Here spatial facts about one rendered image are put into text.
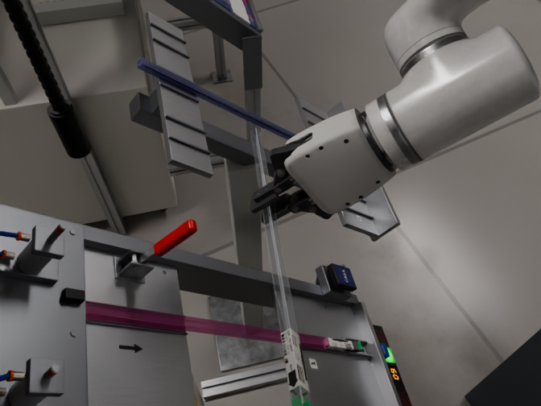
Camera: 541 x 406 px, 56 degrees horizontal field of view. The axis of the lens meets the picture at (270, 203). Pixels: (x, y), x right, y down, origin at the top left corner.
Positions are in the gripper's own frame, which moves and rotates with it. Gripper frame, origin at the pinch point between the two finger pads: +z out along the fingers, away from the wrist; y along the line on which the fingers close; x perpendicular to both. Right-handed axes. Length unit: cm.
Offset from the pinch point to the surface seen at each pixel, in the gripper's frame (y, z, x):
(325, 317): -25.7, 8.7, -3.1
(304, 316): -21.1, 9.6, -0.5
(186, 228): 8.1, 4.6, 9.2
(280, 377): -56, 41, -19
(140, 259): 7.7, 12.0, 9.3
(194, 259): 0.1, 12.1, 3.1
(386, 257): -91, 23, -78
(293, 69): -49, 34, -172
